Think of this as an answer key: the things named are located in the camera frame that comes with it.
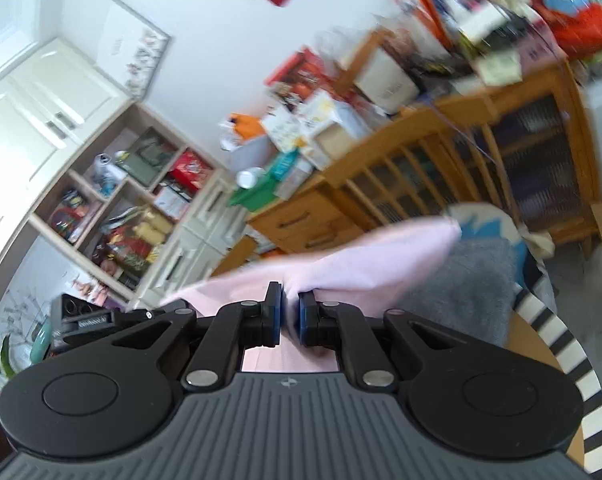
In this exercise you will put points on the wooden spindle chair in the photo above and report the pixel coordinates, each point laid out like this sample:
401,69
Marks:
406,130

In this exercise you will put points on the white bottle cap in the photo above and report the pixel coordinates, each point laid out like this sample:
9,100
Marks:
247,178

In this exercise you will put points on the pink and white t-shirt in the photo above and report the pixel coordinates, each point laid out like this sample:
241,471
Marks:
381,265

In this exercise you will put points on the blue and white cloth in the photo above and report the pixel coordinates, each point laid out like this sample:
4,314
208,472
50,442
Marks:
488,227

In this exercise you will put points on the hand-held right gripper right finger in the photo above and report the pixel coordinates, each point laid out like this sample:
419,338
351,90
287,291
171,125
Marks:
305,317

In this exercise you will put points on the teal packet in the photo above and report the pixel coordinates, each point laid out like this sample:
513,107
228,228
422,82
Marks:
283,165

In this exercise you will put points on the grey folded sweater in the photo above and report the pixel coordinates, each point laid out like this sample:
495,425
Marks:
461,285

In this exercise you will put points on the white calendar card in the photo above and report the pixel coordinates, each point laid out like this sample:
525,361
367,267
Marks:
281,132

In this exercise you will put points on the green plastic basket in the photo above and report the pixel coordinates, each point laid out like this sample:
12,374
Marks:
256,199

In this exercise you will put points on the green storage case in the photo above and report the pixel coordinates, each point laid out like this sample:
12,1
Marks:
148,157

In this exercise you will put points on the white carton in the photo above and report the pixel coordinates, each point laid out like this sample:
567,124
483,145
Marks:
331,130

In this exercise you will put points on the orange plastic bag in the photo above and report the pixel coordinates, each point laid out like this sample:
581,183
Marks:
581,27

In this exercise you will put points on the white box with red print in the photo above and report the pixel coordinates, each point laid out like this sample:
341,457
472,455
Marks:
171,202

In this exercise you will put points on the yellow jar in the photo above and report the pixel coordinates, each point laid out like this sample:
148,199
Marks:
145,236
159,222

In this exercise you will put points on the grey bag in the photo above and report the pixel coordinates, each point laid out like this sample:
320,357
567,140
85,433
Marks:
248,152

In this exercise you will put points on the orange paper bag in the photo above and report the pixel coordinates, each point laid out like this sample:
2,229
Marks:
236,257

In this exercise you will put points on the white cabinet with shelves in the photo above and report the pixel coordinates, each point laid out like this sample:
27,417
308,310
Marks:
56,90

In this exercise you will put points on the wooden sideboard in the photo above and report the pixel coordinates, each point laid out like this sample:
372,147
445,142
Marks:
301,220

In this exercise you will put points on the red printed box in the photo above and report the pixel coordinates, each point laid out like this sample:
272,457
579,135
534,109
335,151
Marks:
191,170

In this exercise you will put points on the teal ceramic pot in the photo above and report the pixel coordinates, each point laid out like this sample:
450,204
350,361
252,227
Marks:
41,342

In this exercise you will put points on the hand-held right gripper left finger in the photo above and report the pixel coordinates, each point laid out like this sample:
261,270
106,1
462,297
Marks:
277,317

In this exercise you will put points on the red gift box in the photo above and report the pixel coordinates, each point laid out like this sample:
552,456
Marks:
301,70

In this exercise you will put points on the framed wall picture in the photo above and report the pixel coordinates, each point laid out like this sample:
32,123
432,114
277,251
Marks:
126,45

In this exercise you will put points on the white handheld gadget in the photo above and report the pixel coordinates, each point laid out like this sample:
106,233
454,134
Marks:
103,172

